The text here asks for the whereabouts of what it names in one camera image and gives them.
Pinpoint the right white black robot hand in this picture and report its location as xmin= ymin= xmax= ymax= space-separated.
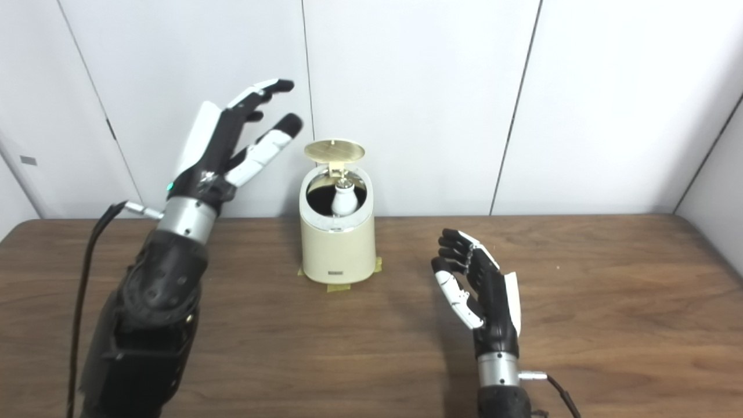
xmin=431 ymin=228 xmax=522 ymax=359

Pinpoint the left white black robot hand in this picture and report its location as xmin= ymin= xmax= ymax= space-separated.
xmin=168 ymin=78 xmax=304 ymax=212

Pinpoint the round cream bin lid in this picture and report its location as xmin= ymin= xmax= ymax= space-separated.
xmin=304 ymin=138 xmax=366 ymax=178

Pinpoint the small white plastic bottle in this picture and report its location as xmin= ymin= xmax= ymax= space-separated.
xmin=331 ymin=179 xmax=358 ymax=217

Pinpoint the cream-colored bin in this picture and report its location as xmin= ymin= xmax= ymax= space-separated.
xmin=299 ymin=164 xmax=377 ymax=284

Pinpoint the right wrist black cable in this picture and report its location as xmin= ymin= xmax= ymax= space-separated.
xmin=518 ymin=370 xmax=581 ymax=418

